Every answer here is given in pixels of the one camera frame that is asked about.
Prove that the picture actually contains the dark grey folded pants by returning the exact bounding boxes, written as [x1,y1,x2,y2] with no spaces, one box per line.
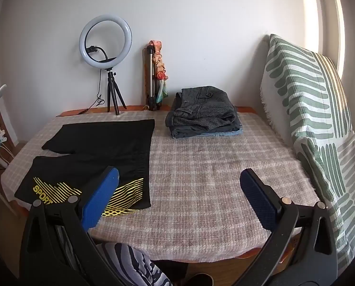
[170,119,240,137]

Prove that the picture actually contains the dark shoe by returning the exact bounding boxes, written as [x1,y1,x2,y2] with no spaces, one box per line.
[180,272,217,286]

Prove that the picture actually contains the grey tweed folded pants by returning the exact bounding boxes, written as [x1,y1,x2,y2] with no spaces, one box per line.
[165,86,237,131]

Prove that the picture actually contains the beige checked blanket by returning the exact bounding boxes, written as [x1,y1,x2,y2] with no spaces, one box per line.
[0,110,321,261]

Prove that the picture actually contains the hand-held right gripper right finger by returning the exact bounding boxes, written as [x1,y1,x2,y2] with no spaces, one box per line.
[239,168,339,286]

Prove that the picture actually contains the folded silver tripod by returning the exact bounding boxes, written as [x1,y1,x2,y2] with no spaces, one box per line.
[142,45,163,111]

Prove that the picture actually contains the orange patterned scarf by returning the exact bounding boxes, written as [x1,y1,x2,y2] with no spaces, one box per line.
[149,40,168,105]

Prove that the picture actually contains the orange leaf print tablecloth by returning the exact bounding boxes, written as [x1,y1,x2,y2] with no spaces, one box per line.
[57,105,257,117]

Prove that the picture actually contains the white ring light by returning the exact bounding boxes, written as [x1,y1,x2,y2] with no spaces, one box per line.
[79,14,133,67]

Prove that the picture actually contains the person's zebra print leg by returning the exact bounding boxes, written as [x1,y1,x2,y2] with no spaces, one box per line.
[55,223,172,286]

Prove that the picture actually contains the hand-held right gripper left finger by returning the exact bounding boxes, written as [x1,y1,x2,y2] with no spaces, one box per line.
[20,166,127,286]

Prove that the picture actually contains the black cable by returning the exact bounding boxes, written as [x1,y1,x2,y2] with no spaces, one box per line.
[78,65,105,115]

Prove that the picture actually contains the black mini tripod stand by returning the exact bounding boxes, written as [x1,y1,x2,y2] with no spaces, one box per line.
[106,68,127,116]

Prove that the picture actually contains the black pants with yellow print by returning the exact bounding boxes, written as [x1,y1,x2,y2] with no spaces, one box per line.
[14,119,156,217]

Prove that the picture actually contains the green striped white blanket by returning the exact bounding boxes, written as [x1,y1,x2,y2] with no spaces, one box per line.
[260,34,355,275]

